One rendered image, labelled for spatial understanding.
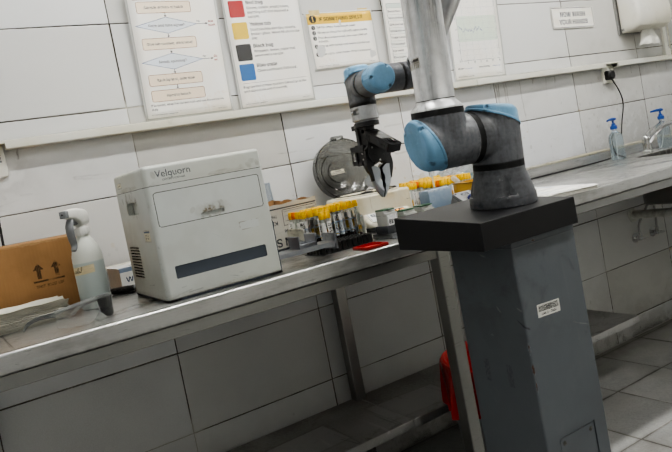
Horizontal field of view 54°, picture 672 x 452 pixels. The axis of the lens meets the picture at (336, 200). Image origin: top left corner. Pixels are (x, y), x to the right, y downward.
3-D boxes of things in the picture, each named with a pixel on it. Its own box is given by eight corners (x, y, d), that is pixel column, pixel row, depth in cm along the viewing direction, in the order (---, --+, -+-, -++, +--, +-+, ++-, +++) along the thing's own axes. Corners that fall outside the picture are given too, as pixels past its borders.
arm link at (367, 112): (382, 102, 180) (358, 105, 175) (385, 118, 180) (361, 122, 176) (366, 107, 186) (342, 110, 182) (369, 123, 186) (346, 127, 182)
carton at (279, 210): (251, 263, 183) (240, 210, 182) (214, 261, 207) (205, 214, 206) (326, 244, 195) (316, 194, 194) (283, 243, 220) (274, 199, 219)
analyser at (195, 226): (168, 304, 141) (139, 166, 139) (136, 295, 164) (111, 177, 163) (293, 269, 157) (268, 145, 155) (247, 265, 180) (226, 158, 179)
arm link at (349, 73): (348, 65, 175) (337, 71, 183) (356, 105, 175) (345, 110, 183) (374, 61, 177) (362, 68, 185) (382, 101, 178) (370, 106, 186)
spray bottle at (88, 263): (81, 314, 150) (58, 210, 148) (74, 311, 157) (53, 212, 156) (117, 305, 154) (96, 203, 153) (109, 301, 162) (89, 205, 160)
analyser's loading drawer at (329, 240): (266, 267, 154) (261, 246, 154) (254, 266, 160) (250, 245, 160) (338, 247, 165) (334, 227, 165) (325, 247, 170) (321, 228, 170)
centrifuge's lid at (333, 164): (309, 139, 224) (302, 145, 231) (326, 210, 222) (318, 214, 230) (365, 130, 232) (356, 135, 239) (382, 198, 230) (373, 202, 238)
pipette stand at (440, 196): (437, 224, 191) (431, 190, 191) (420, 225, 197) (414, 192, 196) (460, 217, 198) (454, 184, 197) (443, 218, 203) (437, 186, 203)
